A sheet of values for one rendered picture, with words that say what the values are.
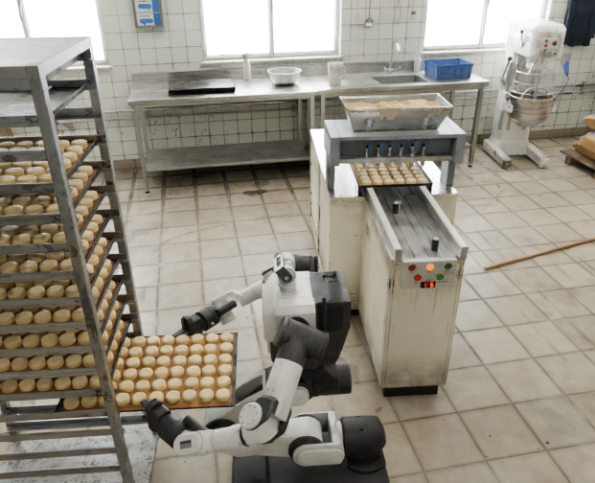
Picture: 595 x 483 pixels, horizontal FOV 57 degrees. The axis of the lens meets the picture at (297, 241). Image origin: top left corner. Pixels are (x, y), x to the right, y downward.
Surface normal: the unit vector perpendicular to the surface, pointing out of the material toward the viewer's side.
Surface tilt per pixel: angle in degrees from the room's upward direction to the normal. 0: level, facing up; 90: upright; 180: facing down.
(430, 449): 0
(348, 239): 90
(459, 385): 0
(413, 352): 90
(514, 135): 90
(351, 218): 90
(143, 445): 0
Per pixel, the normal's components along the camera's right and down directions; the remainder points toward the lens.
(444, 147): 0.07, 0.47
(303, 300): -0.03, -0.88
